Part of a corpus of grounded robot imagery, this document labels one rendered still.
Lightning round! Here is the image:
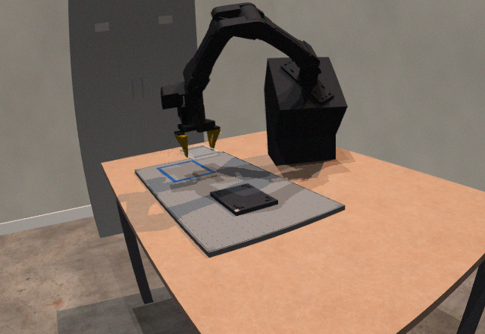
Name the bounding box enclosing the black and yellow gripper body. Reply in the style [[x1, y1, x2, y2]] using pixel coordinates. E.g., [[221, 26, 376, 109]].
[[174, 104, 220, 136]]

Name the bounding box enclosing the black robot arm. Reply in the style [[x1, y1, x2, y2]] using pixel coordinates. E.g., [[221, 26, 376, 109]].
[[161, 2, 334, 125]]

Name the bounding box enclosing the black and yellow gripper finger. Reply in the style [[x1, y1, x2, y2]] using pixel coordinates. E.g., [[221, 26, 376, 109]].
[[207, 129, 221, 148], [174, 134, 188, 157]]

